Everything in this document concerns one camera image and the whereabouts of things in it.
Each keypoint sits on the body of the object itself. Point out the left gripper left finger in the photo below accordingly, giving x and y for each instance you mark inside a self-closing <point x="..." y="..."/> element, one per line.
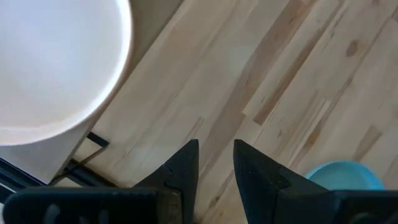
<point x="182" y="180"/>

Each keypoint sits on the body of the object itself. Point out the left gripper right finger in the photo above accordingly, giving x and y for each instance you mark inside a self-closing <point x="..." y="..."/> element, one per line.
<point x="264" y="193"/>

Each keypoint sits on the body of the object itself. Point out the light green plate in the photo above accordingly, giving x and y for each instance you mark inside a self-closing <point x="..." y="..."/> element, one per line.
<point x="342" y="175"/>

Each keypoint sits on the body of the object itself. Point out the beige plate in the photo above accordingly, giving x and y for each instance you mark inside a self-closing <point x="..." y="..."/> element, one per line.
<point x="56" y="62"/>

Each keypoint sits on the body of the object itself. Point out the black metal shelf leg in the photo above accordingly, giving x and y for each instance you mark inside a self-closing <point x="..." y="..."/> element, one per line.
<point x="98" y="139"/>

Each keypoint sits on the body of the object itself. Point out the black aluminium frame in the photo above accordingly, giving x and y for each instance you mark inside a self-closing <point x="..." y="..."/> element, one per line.
<point x="18" y="179"/>

